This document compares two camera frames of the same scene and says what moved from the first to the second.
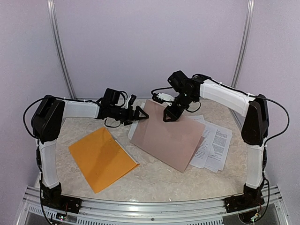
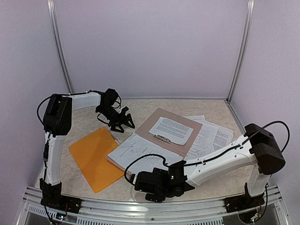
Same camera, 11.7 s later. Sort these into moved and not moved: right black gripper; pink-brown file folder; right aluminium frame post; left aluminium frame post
Moved: right black gripper; pink-brown file folder
Not moved: right aluminium frame post; left aluminium frame post
